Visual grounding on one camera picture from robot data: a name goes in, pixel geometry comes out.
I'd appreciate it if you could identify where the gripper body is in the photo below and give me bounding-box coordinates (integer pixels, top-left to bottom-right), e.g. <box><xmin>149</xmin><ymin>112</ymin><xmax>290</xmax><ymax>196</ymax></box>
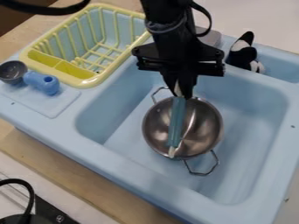
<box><xmin>130</xmin><ymin>39</ymin><xmax>227</xmax><ymax>78</ymax></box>

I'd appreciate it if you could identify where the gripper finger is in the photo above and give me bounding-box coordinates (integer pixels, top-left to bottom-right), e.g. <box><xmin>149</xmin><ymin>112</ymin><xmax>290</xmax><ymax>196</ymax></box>
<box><xmin>179</xmin><ymin>71</ymin><xmax>199</xmax><ymax>101</ymax></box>
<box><xmin>158</xmin><ymin>69</ymin><xmax>185</xmax><ymax>99</ymax></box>

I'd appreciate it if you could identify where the silver pot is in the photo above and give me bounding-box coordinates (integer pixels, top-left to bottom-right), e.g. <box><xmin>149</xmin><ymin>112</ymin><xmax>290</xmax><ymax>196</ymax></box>
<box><xmin>141</xmin><ymin>85</ymin><xmax>226</xmax><ymax>177</ymax></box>

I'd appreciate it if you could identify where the black and white plush animal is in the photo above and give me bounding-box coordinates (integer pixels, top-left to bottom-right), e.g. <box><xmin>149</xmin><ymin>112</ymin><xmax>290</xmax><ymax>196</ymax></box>
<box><xmin>224</xmin><ymin>31</ymin><xmax>269</xmax><ymax>74</ymax></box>

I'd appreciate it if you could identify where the toy sink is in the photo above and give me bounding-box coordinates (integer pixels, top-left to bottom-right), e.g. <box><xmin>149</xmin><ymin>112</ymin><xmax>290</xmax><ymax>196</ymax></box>
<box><xmin>0</xmin><ymin>29</ymin><xmax>299</xmax><ymax>224</ymax></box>

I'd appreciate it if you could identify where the dish rack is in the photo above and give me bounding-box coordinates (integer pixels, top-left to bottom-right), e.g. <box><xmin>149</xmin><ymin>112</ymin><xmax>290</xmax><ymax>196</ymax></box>
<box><xmin>18</xmin><ymin>3</ymin><xmax>154</xmax><ymax>90</ymax></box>

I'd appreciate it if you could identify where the blue toy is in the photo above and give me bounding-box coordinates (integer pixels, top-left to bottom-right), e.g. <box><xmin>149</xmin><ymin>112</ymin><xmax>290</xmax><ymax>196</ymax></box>
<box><xmin>22</xmin><ymin>70</ymin><xmax>62</xmax><ymax>96</ymax></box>

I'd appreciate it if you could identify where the grey bowl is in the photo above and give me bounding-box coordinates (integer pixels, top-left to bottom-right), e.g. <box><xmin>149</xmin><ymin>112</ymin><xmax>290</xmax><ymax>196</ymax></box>
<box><xmin>0</xmin><ymin>59</ymin><xmax>30</xmax><ymax>87</ymax></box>

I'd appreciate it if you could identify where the black cable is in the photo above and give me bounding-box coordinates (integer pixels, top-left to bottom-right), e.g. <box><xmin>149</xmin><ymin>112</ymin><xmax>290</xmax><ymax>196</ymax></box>
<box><xmin>0</xmin><ymin>0</ymin><xmax>94</xmax><ymax>17</ymax></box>
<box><xmin>0</xmin><ymin>178</ymin><xmax>38</xmax><ymax>224</ymax></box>

